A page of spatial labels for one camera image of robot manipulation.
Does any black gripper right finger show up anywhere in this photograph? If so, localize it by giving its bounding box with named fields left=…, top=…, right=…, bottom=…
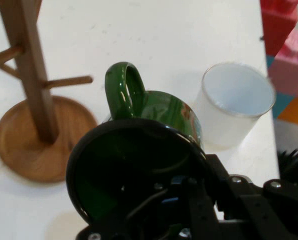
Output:
left=205, top=153, right=298, bottom=240

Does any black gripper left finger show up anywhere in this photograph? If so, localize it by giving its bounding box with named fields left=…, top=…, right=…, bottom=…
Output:
left=73, top=174, right=215, bottom=240

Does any green enamel mug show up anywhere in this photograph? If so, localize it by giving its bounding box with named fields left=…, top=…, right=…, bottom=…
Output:
left=65, top=61, right=216, bottom=240

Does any teal foam floor tile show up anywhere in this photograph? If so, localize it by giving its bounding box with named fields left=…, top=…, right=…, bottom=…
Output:
left=265, top=54, right=295, bottom=120

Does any orange foam floor tile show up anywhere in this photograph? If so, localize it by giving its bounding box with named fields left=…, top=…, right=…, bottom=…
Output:
left=277, top=96, right=298, bottom=121

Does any white enamel mug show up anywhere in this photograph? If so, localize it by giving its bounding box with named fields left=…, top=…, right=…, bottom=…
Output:
left=192, top=62, right=277, bottom=151

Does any pink foam block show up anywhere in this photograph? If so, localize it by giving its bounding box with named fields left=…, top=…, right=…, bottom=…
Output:
left=267, top=29, right=298, bottom=101

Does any tall red foam block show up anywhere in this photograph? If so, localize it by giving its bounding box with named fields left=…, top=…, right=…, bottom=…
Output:
left=260, top=0, right=298, bottom=55

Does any wooden mug tree stand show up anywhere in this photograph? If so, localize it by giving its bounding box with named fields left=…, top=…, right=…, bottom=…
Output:
left=0, top=0, right=99, bottom=183

